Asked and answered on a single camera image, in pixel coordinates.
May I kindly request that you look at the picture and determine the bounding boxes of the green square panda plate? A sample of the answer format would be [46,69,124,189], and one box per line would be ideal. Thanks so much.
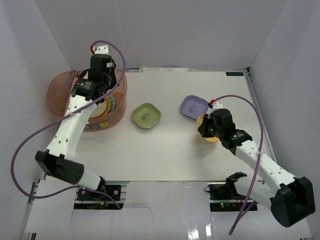
[131,103,162,129]

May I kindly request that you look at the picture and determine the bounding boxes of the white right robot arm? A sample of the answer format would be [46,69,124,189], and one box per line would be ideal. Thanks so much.
[197,108,316,228]

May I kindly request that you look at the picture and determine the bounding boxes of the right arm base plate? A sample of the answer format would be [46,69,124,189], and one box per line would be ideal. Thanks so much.
[204,172,247,213]

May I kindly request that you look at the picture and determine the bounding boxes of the beige square panda plate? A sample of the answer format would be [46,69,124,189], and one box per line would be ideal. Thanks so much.
[90,101,108,118]

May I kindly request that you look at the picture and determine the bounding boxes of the yellow square panda plate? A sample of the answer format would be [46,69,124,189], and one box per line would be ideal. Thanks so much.
[196,113,219,143]

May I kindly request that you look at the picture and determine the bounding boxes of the pink translucent plastic bin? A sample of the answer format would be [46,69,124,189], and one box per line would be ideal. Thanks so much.
[46,70,127,132]

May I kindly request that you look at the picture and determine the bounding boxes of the blue label sticker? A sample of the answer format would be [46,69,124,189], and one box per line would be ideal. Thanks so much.
[226,72,244,77]

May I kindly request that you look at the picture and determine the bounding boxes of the white paper sheet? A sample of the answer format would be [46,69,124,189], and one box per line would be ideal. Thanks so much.
[139,67,189,73]

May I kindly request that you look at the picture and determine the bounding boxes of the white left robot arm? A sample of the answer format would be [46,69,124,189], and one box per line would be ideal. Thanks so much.
[35,52,117,200]

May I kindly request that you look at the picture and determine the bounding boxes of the orange woven round plate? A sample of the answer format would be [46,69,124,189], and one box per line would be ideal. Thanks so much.
[104,95,115,115]

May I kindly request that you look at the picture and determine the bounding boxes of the red and teal round plate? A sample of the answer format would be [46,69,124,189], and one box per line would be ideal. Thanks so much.
[107,94,116,113]

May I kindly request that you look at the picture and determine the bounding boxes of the purple square panda plate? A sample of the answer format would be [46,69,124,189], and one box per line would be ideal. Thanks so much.
[180,95,209,120]

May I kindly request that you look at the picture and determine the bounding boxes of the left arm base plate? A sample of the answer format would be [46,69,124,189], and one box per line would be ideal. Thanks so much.
[76,185,122,202]

